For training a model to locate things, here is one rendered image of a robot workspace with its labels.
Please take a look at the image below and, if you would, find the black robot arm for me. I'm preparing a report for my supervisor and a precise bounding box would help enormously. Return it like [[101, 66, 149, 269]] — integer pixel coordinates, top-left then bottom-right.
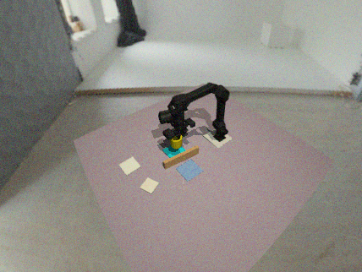
[[158, 83, 229, 142]]

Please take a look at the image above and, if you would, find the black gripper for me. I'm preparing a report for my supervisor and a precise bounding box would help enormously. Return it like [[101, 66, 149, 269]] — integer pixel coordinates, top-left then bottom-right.
[[162, 118, 195, 139]]

